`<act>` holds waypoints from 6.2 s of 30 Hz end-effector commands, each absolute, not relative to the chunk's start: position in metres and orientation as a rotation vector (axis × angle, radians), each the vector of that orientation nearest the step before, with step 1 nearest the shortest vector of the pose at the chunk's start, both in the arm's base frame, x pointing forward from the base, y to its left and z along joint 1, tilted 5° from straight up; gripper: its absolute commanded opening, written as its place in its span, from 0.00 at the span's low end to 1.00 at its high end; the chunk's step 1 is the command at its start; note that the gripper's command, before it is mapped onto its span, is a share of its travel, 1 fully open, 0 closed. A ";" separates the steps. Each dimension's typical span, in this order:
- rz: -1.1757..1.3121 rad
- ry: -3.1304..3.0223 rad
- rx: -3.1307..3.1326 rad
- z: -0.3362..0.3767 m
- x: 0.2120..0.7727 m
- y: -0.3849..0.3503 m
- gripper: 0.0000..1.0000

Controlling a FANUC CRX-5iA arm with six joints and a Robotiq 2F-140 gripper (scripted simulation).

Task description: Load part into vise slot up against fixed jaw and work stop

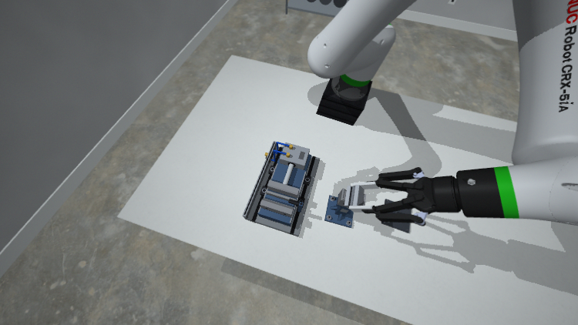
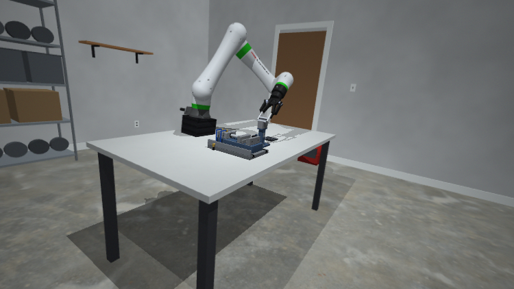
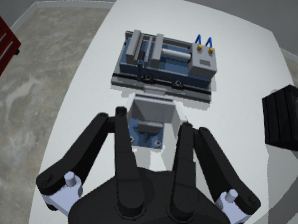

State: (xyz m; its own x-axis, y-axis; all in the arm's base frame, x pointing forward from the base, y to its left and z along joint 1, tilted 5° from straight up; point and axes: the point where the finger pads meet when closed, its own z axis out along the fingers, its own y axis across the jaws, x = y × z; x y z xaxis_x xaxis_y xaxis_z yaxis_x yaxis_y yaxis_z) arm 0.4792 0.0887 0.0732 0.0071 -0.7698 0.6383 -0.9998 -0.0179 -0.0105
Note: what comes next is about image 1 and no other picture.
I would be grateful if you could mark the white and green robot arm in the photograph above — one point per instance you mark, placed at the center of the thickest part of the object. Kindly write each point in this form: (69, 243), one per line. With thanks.
(543, 183)

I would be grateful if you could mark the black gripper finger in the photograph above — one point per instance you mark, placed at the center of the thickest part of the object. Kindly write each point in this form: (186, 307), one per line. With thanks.
(382, 212)
(385, 180)

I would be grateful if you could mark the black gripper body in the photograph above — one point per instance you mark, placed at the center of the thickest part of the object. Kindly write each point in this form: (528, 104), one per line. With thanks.
(441, 189)

